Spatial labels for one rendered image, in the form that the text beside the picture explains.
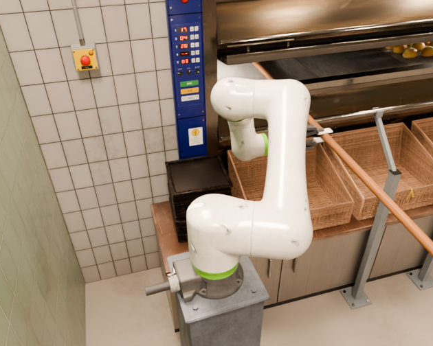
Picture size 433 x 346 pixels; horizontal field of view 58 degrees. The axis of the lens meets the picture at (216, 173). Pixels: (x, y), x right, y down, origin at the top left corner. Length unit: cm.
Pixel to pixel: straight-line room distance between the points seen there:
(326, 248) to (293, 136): 125
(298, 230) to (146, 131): 132
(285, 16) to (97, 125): 105
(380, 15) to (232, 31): 79
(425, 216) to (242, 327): 157
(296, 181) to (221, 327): 43
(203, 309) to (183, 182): 97
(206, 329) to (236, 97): 62
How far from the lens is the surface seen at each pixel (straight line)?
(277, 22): 201
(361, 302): 262
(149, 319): 247
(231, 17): 194
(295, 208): 90
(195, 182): 187
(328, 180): 231
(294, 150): 99
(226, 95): 111
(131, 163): 213
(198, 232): 88
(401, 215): 136
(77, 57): 180
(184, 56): 189
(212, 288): 101
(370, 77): 242
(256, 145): 154
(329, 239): 215
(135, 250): 256
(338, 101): 238
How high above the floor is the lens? 203
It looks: 36 degrees down
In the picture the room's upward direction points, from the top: 1 degrees counter-clockwise
